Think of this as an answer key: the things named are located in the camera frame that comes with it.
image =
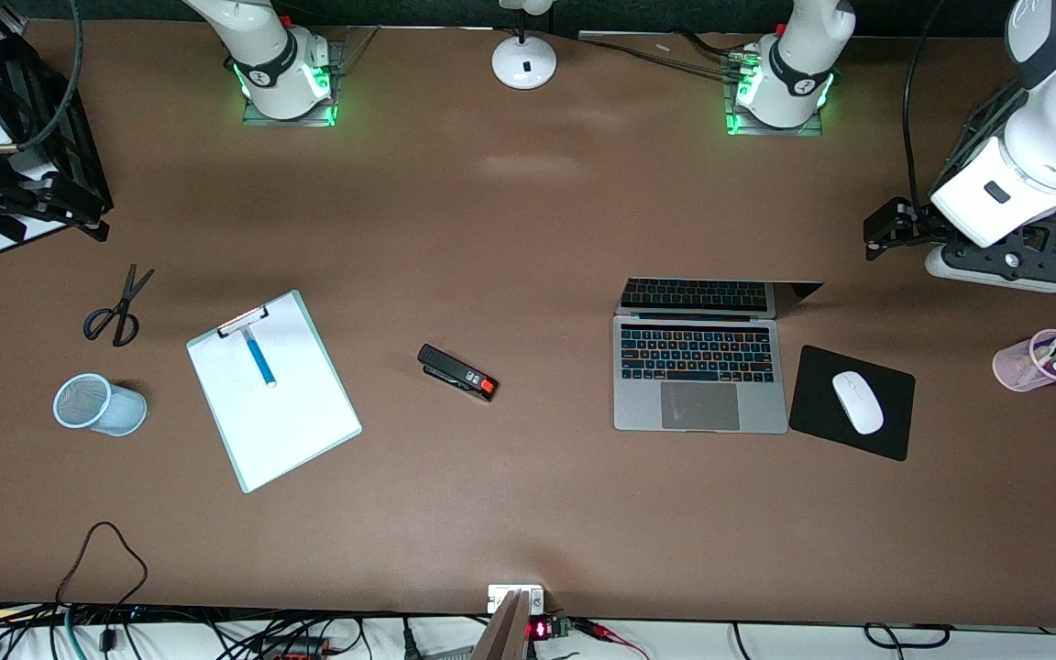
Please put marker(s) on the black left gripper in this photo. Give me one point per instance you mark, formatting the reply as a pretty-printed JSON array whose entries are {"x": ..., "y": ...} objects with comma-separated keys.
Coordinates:
[{"x": 918, "y": 223}]

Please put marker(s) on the blue marker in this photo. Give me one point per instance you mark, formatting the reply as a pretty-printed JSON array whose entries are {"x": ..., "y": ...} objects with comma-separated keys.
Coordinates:
[{"x": 259, "y": 359}]

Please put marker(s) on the silver laptop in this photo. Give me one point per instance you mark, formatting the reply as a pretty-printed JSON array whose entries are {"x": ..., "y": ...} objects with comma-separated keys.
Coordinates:
[{"x": 698, "y": 403}]

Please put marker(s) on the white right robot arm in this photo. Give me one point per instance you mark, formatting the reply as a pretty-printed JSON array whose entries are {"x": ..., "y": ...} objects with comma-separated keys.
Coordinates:
[{"x": 276, "y": 55}]

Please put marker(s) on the black scissors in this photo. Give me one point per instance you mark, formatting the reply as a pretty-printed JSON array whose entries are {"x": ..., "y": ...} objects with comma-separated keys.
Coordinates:
[{"x": 127, "y": 302}]

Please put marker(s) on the black stacked document tray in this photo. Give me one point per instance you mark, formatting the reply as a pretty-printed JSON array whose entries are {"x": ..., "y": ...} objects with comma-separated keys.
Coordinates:
[{"x": 60, "y": 137}]

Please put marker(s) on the white computer mouse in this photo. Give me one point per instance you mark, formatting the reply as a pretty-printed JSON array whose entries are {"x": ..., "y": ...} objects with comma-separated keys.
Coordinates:
[{"x": 858, "y": 403}]

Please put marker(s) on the mint green clipboard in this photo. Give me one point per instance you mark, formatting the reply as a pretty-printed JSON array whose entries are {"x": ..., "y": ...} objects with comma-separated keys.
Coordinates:
[{"x": 236, "y": 324}]

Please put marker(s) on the blue mesh pen cup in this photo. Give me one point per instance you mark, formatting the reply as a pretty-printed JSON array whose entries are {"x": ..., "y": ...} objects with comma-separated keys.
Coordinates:
[{"x": 115, "y": 412}]

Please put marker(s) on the pink mesh pen cup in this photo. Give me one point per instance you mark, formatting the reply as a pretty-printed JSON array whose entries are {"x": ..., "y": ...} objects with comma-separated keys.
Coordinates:
[{"x": 1018, "y": 367}]

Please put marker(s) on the black mouse pad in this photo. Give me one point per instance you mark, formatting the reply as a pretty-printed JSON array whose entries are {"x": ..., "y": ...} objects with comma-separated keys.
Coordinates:
[{"x": 821, "y": 417}]

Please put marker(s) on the white paper sheet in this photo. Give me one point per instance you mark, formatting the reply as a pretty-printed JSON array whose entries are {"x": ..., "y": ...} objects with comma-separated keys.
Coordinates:
[{"x": 290, "y": 412}]

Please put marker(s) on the black stapler red tip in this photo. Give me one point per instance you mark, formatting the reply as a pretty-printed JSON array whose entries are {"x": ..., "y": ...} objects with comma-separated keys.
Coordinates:
[{"x": 455, "y": 371}]

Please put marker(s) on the white lamp base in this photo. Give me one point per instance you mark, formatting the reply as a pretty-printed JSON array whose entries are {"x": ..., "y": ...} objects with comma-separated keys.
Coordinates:
[{"x": 524, "y": 62}]

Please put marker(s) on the red LED circuit board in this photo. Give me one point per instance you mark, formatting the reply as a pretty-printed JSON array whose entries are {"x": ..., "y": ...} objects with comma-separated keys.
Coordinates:
[{"x": 539, "y": 630}]

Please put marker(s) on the white socket box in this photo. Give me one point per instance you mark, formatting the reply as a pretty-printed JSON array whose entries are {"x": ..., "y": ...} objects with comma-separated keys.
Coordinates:
[{"x": 500, "y": 596}]

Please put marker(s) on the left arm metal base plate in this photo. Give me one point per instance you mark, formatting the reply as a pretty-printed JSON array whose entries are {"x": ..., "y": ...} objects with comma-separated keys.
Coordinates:
[{"x": 775, "y": 131}]

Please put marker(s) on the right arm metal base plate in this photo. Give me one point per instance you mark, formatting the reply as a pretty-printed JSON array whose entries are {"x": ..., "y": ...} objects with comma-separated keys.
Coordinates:
[{"x": 290, "y": 121}]

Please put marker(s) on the brown camera post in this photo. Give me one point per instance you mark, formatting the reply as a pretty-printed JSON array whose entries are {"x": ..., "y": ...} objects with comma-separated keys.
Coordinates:
[{"x": 502, "y": 637}]

